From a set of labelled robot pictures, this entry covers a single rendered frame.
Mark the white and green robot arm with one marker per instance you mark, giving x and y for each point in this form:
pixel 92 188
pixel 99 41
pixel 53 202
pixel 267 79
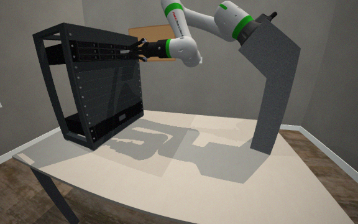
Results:
pixel 230 23

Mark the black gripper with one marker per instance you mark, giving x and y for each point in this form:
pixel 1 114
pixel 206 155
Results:
pixel 148 49

